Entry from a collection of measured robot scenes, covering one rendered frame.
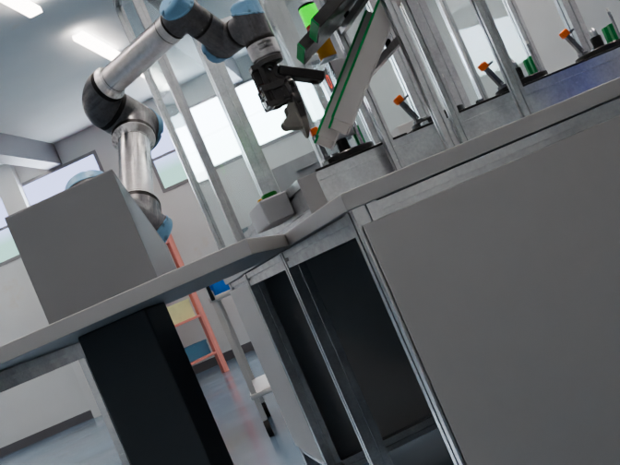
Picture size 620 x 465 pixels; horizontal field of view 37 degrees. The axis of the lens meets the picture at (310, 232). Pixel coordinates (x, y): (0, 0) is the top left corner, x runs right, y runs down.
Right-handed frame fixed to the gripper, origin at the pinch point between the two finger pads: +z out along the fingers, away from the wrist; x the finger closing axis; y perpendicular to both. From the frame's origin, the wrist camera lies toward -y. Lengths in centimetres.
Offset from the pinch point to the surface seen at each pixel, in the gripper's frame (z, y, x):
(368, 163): 13.9, -5.8, 15.9
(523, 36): -14, -107, -82
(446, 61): -20, -87, -105
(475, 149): 23, -5, 75
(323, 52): -20.5, -16.9, -17.1
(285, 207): 14.9, 13.0, 2.0
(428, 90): 8, -11, 53
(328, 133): 6.2, 4.7, 32.8
